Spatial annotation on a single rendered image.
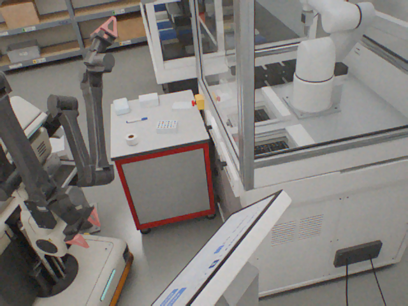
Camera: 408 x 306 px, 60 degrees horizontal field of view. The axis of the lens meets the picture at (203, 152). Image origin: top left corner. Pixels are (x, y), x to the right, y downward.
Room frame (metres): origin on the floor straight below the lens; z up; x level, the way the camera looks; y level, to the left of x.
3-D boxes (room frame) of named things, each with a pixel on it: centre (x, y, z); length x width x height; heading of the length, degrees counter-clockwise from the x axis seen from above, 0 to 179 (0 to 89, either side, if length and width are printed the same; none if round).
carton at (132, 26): (5.37, 0.88, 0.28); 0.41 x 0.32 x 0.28; 105
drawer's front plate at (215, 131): (1.56, -0.07, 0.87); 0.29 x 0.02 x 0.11; 8
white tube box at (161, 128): (1.80, 0.20, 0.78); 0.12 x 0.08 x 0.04; 82
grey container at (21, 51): (4.97, 2.36, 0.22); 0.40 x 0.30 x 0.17; 105
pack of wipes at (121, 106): (2.11, 0.52, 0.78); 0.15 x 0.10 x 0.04; 14
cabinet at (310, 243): (1.57, -0.55, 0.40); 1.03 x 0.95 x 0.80; 8
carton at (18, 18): (5.01, 2.22, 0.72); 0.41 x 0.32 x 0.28; 105
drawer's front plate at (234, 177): (1.25, -0.11, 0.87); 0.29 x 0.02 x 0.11; 8
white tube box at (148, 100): (2.14, 0.33, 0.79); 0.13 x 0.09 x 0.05; 97
